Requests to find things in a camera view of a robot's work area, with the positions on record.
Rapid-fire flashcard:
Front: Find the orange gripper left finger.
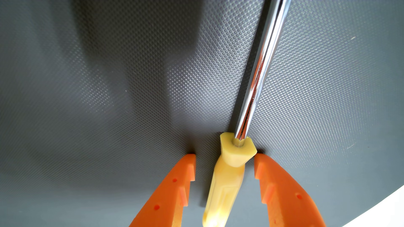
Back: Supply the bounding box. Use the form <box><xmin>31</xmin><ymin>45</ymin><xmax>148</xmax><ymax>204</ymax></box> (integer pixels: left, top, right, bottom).
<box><xmin>129</xmin><ymin>153</ymin><xmax>197</xmax><ymax>227</ymax></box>

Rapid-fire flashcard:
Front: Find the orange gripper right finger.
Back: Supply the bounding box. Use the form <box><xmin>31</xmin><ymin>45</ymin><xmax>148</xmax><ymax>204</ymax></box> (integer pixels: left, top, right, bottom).
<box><xmin>254</xmin><ymin>153</ymin><xmax>327</xmax><ymax>227</ymax></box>

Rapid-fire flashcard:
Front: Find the yellow handled screwdriver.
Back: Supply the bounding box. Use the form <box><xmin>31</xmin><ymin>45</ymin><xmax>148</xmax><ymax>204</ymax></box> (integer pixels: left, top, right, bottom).
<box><xmin>202</xmin><ymin>0</ymin><xmax>292</xmax><ymax>227</ymax></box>

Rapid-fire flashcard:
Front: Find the dark grey textured mat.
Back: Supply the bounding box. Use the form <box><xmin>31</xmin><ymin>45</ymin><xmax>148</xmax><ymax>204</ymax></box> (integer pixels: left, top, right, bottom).
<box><xmin>0</xmin><ymin>0</ymin><xmax>404</xmax><ymax>227</ymax></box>

